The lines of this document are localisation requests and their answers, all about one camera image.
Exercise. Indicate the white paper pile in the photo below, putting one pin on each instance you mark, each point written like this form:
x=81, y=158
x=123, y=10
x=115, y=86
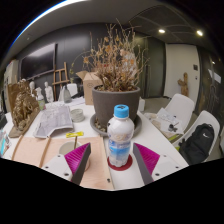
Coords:
x=163, y=121

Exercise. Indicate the brown carved root sculpture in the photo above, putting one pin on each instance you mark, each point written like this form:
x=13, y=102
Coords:
x=23, y=108

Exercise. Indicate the black wall screen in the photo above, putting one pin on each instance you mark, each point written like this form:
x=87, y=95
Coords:
x=38, y=61

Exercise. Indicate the wooden figure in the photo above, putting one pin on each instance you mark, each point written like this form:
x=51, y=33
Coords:
x=183, y=84

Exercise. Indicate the printed white paper sheets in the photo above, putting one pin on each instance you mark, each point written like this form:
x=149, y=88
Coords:
x=53, y=120

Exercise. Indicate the white spray bottle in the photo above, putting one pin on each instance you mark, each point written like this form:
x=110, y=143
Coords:
x=40, y=101

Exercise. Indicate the small yellow tag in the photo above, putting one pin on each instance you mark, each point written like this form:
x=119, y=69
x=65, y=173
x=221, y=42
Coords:
x=75, y=134

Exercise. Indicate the brown cardboard box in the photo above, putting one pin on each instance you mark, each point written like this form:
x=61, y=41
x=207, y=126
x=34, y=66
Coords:
x=88, y=86

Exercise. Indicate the black backpack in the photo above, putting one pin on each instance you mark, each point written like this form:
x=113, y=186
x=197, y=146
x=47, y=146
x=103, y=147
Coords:
x=196, y=143

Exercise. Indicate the light wooden board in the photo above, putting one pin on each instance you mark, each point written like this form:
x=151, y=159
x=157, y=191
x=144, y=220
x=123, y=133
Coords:
x=33, y=150

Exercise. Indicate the clear spray bottle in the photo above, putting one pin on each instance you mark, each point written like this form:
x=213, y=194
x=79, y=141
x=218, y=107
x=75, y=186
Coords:
x=65, y=95

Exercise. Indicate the white blue-capped drink bottle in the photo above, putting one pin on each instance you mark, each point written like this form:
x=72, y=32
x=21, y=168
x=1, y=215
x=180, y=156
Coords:
x=120, y=136

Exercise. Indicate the small white box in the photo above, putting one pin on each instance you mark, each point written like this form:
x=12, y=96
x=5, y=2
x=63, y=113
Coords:
x=141, y=105

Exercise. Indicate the white ceramic mug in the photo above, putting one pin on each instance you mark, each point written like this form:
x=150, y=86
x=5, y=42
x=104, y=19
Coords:
x=68, y=146

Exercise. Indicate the wooden easel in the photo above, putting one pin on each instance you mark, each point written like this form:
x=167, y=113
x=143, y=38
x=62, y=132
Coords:
x=60, y=80

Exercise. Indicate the white plaster bust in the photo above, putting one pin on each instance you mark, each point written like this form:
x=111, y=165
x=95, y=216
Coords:
x=32, y=88
x=48, y=92

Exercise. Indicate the long ceiling light panel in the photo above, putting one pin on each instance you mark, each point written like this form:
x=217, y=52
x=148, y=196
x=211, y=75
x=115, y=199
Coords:
x=40, y=15

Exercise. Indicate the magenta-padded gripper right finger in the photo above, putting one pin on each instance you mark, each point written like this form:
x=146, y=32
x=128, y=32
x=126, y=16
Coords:
x=165, y=165

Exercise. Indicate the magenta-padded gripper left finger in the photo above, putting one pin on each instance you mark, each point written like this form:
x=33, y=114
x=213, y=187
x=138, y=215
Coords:
x=58, y=166

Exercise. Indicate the round ceiling spotlight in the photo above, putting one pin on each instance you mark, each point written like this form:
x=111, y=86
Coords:
x=161, y=31
x=199, y=32

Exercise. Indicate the grey round plant saucer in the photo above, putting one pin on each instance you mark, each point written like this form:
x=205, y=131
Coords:
x=138, y=123

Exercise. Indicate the flat round red coaster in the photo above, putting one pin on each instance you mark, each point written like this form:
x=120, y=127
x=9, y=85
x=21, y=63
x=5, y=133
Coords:
x=128, y=165

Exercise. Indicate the white plastic chair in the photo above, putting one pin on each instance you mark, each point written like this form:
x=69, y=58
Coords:
x=208, y=118
x=181, y=106

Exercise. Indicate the dried plant in grey pot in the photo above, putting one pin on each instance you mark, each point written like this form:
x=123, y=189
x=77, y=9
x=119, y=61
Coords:
x=110, y=103

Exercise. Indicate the thin wooden stick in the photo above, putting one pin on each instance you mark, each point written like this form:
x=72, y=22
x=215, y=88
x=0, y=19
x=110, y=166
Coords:
x=75, y=141

